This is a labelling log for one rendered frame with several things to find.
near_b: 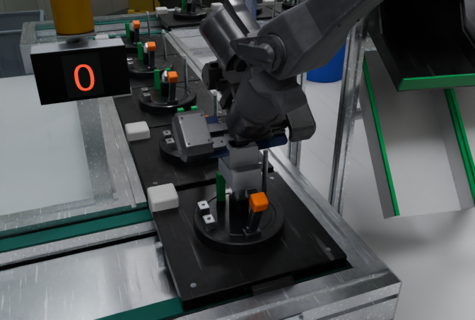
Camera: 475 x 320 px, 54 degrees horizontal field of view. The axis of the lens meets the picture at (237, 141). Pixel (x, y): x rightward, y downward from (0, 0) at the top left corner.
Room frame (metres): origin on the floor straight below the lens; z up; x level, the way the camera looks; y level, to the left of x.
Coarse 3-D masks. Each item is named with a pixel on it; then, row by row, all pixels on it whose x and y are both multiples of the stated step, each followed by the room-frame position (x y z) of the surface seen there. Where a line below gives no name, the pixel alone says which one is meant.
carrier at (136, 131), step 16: (128, 128) 0.86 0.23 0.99; (144, 128) 0.86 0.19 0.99; (160, 128) 0.90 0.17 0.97; (128, 144) 0.86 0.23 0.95; (144, 144) 0.83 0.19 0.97; (160, 144) 0.79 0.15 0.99; (176, 144) 0.79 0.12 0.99; (144, 160) 0.76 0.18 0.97; (160, 160) 0.76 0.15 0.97; (176, 160) 0.75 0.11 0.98; (208, 160) 0.75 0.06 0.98; (144, 176) 0.71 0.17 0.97; (160, 176) 0.71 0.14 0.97; (176, 176) 0.71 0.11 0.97; (192, 176) 0.71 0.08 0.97; (208, 176) 0.71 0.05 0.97; (144, 192) 0.68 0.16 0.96
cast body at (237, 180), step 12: (228, 144) 0.56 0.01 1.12; (240, 144) 0.56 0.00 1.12; (252, 144) 0.56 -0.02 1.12; (228, 156) 0.55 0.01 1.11; (240, 156) 0.55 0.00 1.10; (252, 156) 0.56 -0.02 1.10; (228, 168) 0.55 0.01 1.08; (240, 168) 0.55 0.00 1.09; (252, 168) 0.55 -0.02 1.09; (228, 180) 0.55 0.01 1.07; (240, 180) 0.54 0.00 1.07; (252, 180) 0.54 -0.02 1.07
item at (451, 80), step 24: (384, 0) 0.76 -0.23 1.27; (408, 0) 0.76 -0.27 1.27; (432, 0) 0.76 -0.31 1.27; (456, 0) 0.70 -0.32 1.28; (384, 24) 0.70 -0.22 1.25; (408, 24) 0.71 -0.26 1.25; (432, 24) 0.71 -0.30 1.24; (456, 24) 0.69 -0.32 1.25; (384, 48) 0.63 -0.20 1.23; (408, 48) 0.66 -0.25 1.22; (432, 48) 0.66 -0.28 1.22; (456, 48) 0.66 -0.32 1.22; (408, 72) 0.61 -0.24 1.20; (432, 72) 0.61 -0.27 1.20; (456, 72) 0.62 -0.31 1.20
